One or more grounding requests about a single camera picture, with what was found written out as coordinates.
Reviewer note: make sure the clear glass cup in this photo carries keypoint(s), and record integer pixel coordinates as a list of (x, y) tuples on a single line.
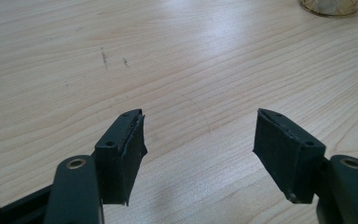
[(332, 7)]

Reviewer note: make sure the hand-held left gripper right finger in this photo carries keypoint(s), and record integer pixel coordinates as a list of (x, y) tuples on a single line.
[(287, 158)]

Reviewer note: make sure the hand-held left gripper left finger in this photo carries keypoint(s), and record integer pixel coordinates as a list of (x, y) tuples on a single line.
[(118, 161)]

